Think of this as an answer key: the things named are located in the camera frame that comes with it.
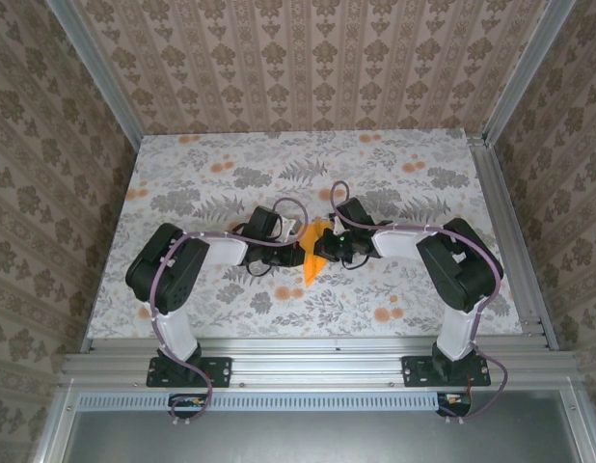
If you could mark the grey metal panel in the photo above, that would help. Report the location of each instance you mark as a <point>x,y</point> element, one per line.
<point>317,439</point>

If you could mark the aluminium table side rail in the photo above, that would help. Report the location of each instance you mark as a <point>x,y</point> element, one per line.
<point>500,202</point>

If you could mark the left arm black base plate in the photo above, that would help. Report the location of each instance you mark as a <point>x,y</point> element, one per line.
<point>221,371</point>

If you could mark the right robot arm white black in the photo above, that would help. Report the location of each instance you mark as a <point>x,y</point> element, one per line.
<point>457,270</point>

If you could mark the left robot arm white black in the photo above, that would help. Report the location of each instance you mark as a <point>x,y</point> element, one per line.
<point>163,270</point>

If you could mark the aluminium corner post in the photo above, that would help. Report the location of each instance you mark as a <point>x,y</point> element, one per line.
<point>525,72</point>
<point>101,72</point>

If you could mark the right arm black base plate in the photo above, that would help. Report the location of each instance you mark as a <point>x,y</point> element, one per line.
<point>414,371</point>

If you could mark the aluminium frame beam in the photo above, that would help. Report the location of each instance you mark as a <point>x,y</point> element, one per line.
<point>317,366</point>

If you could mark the aluminium frame side bar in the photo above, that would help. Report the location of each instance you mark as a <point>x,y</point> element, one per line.
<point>54,424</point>
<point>585,424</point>

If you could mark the orange paper sheet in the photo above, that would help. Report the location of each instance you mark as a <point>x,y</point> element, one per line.
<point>311,275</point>

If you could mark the black controller board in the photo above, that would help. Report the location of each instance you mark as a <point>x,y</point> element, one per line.
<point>454,404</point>
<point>184,404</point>

